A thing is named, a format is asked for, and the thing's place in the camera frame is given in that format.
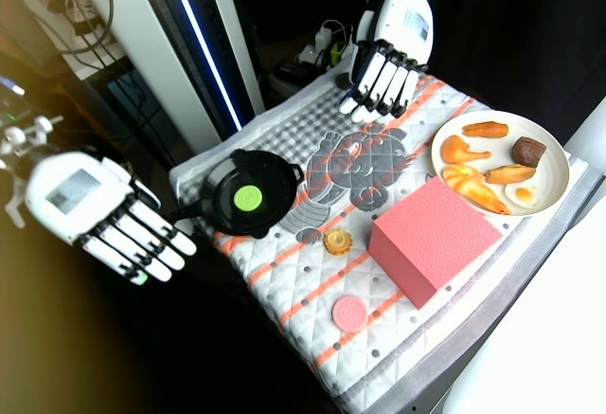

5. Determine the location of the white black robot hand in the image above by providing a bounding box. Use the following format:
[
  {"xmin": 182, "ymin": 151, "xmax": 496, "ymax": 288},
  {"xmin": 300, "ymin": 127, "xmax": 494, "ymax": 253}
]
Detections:
[
  {"xmin": 26, "ymin": 148, "xmax": 198, "ymax": 287},
  {"xmin": 338, "ymin": 0, "xmax": 435, "ymax": 124}
]

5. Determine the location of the white power strip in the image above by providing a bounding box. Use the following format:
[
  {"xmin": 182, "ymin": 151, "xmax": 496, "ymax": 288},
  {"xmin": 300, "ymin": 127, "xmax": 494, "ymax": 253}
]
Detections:
[{"xmin": 296, "ymin": 44, "xmax": 332, "ymax": 68}]

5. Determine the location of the white charger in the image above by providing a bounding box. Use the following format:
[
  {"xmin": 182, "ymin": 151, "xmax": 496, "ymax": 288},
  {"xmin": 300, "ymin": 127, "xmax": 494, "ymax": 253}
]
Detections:
[{"xmin": 314, "ymin": 25, "xmax": 335, "ymax": 51}]

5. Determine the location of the orange toy shrimp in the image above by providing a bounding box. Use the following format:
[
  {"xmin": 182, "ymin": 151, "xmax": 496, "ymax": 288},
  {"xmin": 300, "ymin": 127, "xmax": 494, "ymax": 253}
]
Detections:
[{"xmin": 442, "ymin": 164, "xmax": 512, "ymax": 216}]

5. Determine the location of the black frying pan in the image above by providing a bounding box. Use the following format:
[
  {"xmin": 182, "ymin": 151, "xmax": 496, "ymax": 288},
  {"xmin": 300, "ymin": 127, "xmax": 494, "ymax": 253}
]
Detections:
[{"xmin": 169, "ymin": 148, "xmax": 306, "ymax": 240}]

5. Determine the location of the orange-brown toy pastry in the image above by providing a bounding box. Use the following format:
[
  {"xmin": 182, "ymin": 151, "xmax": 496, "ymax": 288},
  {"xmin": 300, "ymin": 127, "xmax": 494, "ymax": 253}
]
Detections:
[
  {"xmin": 461, "ymin": 120, "xmax": 509, "ymax": 139},
  {"xmin": 485, "ymin": 164, "xmax": 537, "ymax": 185}
]

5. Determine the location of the yellow swirl butter cookie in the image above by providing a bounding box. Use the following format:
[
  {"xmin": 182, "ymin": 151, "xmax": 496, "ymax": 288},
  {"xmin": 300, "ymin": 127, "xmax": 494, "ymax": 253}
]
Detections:
[{"xmin": 323, "ymin": 226, "xmax": 354, "ymax": 257}]

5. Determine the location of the cream round plate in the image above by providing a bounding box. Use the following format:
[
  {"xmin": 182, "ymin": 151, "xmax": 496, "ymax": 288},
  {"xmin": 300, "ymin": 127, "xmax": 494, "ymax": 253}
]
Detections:
[{"xmin": 430, "ymin": 109, "xmax": 571, "ymax": 218}]

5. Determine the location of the pink foam block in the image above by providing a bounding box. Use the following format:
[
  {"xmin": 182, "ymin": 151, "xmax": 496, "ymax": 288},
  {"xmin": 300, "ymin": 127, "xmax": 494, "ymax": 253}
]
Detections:
[{"xmin": 367, "ymin": 175, "xmax": 504, "ymax": 311}]

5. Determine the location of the toy fried egg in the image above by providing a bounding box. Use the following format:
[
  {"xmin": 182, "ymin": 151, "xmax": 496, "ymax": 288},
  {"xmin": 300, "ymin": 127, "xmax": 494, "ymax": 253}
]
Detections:
[{"xmin": 504, "ymin": 184, "xmax": 539, "ymax": 208}]

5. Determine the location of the white column with blue light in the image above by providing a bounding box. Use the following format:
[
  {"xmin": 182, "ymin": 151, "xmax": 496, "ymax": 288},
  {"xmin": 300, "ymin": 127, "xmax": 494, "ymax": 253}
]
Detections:
[{"xmin": 65, "ymin": 0, "xmax": 266, "ymax": 154}]

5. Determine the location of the black power adapter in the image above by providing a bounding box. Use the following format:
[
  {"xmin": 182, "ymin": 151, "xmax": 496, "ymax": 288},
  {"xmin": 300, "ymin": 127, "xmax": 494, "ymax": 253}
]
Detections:
[{"xmin": 274, "ymin": 59, "xmax": 323, "ymax": 84}]

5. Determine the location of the brown toy chocolate piece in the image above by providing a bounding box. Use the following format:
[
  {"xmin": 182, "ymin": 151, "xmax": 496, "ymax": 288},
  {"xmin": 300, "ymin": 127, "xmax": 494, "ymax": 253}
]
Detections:
[{"xmin": 511, "ymin": 136, "xmax": 547, "ymax": 168}]

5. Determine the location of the pink round cookie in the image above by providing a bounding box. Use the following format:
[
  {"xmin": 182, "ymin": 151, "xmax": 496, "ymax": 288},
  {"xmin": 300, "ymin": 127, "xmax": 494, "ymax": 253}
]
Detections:
[{"xmin": 330, "ymin": 294, "xmax": 369, "ymax": 332}]

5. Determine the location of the green sandwich cookie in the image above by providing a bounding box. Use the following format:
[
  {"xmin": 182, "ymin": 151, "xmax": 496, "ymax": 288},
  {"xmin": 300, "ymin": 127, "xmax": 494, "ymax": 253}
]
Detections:
[{"xmin": 233, "ymin": 185, "xmax": 265, "ymax": 211}]

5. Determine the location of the grey quilt with printed bear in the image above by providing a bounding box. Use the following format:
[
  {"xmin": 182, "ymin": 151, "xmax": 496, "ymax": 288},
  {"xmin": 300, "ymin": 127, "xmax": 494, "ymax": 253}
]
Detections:
[{"xmin": 169, "ymin": 70, "xmax": 593, "ymax": 413}]

